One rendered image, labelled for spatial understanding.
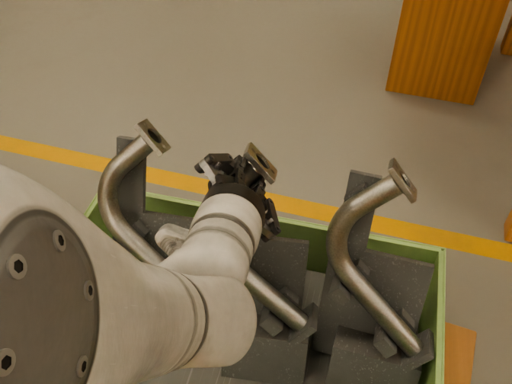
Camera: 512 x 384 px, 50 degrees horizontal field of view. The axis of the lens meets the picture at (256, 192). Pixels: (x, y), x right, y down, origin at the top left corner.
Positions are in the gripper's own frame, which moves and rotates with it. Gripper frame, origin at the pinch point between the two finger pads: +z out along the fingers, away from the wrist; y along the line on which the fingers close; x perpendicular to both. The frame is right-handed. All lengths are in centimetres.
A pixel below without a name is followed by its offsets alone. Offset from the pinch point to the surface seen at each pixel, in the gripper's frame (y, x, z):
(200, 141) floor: -10, 74, 171
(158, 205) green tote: 1.7, 24.8, 19.8
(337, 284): -20.7, 1.4, 0.3
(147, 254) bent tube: -0.4, 21.7, 2.3
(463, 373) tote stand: -52, -1, 10
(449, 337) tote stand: -49, -1, 16
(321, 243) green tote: -21.5, 5.4, 17.6
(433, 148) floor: -83, -5, 181
